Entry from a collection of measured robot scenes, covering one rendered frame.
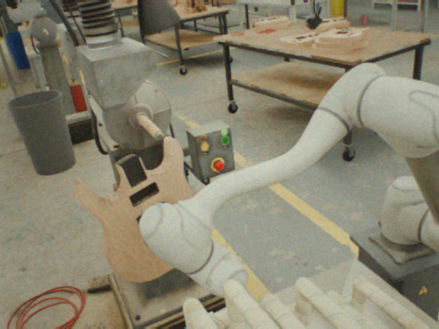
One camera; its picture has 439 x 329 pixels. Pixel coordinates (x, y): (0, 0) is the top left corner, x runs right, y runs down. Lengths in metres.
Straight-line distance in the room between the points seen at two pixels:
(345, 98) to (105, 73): 0.63
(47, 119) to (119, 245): 3.00
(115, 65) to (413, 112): 0.75
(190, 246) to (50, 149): 3.47
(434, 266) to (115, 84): 1.22
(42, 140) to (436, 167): 3.62
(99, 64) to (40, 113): 2.99
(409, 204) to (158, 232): 0.93
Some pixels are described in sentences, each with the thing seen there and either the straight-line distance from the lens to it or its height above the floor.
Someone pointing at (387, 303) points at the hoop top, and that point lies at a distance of 0.99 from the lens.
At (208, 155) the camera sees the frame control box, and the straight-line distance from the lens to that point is 1.68.
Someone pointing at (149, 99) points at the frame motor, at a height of 1.30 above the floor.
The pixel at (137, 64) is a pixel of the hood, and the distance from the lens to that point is 1.21.
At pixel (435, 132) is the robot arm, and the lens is 0.98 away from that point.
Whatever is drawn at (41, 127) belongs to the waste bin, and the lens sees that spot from 4.20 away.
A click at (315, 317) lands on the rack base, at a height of 1.02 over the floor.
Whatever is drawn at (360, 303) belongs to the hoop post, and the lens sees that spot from 1.07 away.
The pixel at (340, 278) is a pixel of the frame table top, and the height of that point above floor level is 0.93.
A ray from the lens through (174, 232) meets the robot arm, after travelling 0.88.
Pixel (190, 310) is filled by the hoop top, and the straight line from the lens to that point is 0.76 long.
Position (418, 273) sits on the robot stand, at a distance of 1.64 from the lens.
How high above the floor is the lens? 1.74
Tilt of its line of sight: 27 degrees down
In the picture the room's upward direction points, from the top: 7 degrees counter-clockwise
